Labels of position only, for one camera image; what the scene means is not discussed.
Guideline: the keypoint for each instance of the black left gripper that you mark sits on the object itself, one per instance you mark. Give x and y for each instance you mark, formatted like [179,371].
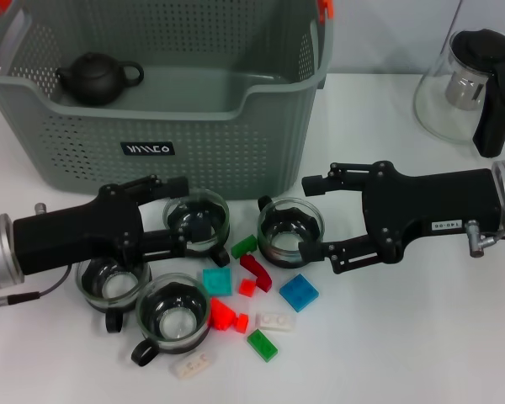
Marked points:
[76,231]

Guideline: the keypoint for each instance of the translucent white building brick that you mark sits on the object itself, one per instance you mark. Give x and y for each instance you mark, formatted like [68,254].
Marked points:
[192,365]

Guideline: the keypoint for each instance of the blue square building plate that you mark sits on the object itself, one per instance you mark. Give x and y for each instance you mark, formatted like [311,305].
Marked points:
[299,292]

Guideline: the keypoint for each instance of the small orange-red square brick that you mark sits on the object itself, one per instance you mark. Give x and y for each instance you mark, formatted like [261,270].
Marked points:
[247,288]

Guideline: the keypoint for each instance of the teal square building plate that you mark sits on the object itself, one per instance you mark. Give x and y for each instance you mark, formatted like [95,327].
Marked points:
[216,282]

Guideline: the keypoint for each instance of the black clay teapot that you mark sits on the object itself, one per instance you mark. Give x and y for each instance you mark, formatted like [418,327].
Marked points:
[92,80]

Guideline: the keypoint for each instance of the small bright red brick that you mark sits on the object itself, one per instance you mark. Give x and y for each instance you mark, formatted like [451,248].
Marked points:
[241,324]

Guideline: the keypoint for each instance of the bright red slope brick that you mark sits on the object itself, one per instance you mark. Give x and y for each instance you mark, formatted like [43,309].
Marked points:
[221,315]

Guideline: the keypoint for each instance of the small green building brick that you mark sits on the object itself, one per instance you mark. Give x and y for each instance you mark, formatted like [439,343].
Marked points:
[243,247]

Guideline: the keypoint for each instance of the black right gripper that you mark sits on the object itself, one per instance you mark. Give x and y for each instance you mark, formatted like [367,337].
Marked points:
[437,202]

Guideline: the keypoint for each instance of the grey perforated storage bin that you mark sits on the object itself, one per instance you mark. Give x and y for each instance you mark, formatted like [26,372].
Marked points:
[219,160]

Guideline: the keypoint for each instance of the green flat building plate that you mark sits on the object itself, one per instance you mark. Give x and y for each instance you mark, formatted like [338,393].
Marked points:
[262,345]

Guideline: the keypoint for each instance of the white flat two-stud brick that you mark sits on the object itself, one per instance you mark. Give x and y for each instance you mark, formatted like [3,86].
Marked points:
[275,322]

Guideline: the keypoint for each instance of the dark red curved brick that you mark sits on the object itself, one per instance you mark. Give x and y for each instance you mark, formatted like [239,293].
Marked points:
[258,275]

